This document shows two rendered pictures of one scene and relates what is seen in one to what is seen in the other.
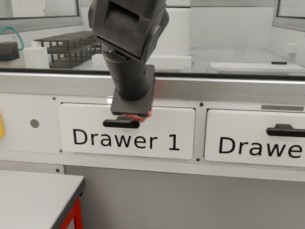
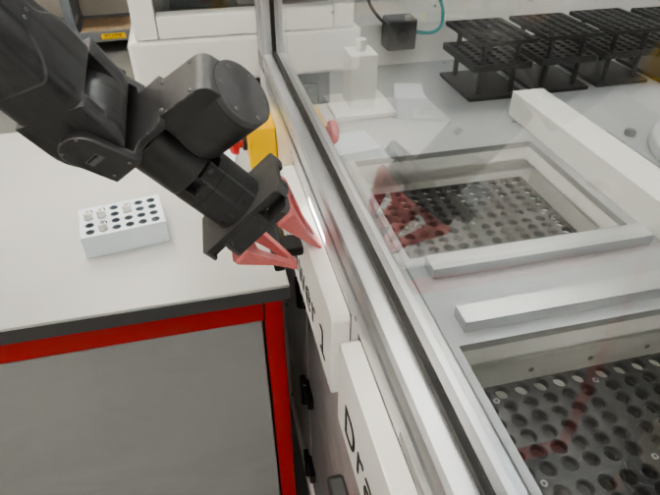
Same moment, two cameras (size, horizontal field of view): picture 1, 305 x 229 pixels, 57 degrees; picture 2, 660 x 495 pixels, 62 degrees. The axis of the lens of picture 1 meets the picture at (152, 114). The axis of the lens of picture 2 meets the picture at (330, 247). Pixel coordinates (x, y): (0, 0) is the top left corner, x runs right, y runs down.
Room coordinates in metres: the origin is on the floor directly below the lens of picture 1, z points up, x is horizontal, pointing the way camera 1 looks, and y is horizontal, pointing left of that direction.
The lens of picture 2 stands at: (0.40, -0.41, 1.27)
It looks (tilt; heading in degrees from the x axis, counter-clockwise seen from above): 37 degrees down; 69
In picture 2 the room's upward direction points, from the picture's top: straight up
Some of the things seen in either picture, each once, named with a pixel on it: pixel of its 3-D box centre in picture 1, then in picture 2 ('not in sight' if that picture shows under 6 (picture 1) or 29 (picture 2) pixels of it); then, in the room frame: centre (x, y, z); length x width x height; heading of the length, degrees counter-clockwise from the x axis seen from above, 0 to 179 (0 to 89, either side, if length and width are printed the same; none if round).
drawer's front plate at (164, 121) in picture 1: (125, 131); (309, 264); (0.55, 0.06, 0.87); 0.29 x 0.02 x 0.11; 82
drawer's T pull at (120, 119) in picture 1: (122, 121); (285, 246); (0.53, 0.06, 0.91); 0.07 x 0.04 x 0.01; 82
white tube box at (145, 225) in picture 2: not in sight; (124, 225); (0.35, 0.36, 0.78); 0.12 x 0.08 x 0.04; 1
